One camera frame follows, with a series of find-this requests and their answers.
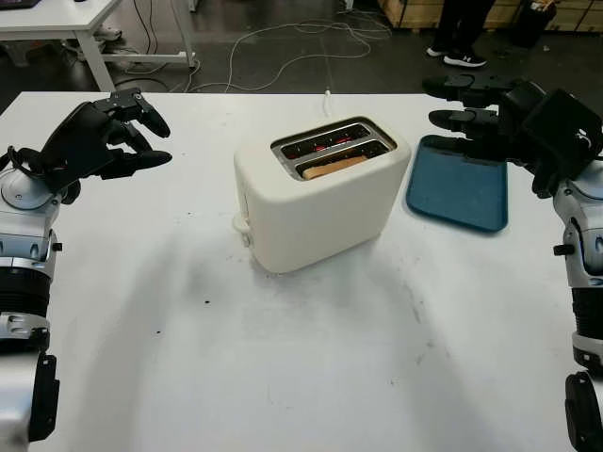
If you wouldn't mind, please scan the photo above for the cream two-slot toaster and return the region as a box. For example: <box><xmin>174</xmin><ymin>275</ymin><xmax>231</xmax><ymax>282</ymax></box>
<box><xmin>233</xmin><ymin>116</ymin><xmax>412</xmax><ymax>275</ymax></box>

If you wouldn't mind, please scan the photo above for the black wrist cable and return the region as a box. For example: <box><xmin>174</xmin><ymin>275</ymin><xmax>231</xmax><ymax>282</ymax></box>
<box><xmin>7</xmin><ymin>145</ymin><xmax>46</xmax><ymax>180</ymax></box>

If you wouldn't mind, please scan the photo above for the black trash bin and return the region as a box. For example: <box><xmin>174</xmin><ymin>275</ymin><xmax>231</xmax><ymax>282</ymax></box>
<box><xmin>511</xmin><ymin>0</ymin><xmax>557</xmax><ymax>48</ymax></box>

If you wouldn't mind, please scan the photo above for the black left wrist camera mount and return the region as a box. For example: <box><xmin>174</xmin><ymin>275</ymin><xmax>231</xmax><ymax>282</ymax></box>
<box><xmin>51</xmin><ymin>181</ymin><xmax>82</xmax><ymax>204</ymax></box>

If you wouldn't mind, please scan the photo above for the person in dark clothes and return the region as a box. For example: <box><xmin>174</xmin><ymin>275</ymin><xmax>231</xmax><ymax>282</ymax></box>
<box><xmin>426</xmin><ymin>0</ymin><xmax>498</xmax><ymax>68</ymax></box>

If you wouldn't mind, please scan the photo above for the white floor cable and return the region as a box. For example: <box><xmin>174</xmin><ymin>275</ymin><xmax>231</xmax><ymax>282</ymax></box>
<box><xmin>181</xmin><ymin>13</ymin><xmax>392</xmax><ymax>93</ymax></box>

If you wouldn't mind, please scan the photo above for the white office desk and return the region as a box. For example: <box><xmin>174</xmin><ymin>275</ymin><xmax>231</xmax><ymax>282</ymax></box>
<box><xmin>0</xmin><ymin>0</ymin><xmax>199</xmax><ymax>93</ymax></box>

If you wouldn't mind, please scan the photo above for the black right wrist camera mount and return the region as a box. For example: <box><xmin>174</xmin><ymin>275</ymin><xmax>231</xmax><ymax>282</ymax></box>
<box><xmin>530</xmin><ymin>162</ymin><xmax>560</xmax><ymax>198</ymax></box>

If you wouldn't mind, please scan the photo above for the golden toast slice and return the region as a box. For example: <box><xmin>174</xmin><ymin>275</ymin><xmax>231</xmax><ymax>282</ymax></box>
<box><xmin>302</xmin><ymin>154</ymin><xmax>369</xmax><ymax>181</ymax></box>

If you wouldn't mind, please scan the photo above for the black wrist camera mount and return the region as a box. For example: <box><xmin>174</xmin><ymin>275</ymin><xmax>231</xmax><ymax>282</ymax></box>
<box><xmin>51</xmin><ymin>181</ymin><xmax>82</xmax><ymax>204</ymax></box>
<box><xmin>530</xmin><ymin>162</ymin><xmax>560</xmax><ymax>198</ymax></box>

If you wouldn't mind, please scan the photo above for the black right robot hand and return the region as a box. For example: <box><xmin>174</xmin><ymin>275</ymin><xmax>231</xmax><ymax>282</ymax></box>
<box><xmin>421</xmin><ymin>73</ymin><xmax>603</xmax><ymax>180</ymax></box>

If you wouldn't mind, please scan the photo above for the blue plastic tray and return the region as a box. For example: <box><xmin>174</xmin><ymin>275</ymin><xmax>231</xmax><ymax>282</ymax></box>
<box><xmin>405</xmin><ymin>135</ymin><xmax>511</xmax><ymax>234</ymax></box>

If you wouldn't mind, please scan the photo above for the wooden crate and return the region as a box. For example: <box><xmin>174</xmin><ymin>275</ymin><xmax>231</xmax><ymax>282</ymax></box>
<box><xmin>379</xmin><ymin>0</ymin><xmax>603</xmax><ymax>34</ymax></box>

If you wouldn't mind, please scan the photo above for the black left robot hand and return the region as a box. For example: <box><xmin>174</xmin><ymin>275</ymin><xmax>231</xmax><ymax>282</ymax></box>
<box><xmin>36</xmin><ymin>87</ymin><xmax>173</xmax><ymax>193</ymax></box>

